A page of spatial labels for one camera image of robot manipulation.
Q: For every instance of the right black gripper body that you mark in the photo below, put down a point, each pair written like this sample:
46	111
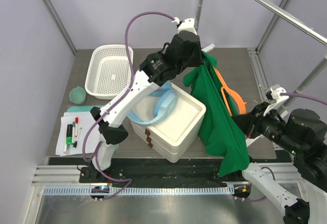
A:
267	126

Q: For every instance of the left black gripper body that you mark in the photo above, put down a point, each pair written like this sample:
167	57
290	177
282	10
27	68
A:
194	59

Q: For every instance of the orange clothes hanger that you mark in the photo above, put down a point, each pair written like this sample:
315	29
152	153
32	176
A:
225	89

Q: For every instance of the green t shirt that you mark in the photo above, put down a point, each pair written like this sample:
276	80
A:
218	131

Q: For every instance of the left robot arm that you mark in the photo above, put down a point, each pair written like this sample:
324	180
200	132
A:
182	52

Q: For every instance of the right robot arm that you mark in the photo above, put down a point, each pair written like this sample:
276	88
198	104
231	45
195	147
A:
302	136

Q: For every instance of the light blue headphones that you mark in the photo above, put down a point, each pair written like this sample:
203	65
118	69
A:
166	103

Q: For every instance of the white stacked storage box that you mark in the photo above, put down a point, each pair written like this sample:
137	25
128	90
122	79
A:
174	135

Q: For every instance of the white perforated plastic basket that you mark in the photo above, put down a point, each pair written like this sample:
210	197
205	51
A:
108	71

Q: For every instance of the metal clothes rack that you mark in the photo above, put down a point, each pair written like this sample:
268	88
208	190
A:
288	54

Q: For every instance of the green plastic cup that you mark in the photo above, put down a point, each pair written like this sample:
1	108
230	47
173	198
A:
77	95

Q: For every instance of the teal bordered mat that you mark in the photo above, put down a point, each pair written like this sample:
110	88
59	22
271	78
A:
95	137

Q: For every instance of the red capped marker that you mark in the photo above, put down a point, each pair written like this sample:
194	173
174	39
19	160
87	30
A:
76	129

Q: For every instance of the green capped marker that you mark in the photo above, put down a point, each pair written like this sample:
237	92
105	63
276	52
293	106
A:
73	132

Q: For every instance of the green highlighter marker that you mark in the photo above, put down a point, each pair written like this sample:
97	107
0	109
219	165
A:
69	134

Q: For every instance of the black capped marker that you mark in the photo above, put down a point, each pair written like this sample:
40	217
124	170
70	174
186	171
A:
77	138

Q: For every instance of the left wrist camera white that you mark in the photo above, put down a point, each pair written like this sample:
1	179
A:
185	25

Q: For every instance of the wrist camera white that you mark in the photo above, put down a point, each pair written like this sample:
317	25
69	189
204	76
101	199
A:
275	98
185	25

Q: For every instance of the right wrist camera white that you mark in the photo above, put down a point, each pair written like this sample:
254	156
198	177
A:
275	98

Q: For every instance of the white slotted cable duct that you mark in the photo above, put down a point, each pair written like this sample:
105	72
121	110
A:
102	190

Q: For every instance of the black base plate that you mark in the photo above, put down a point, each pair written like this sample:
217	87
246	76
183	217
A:
160	173

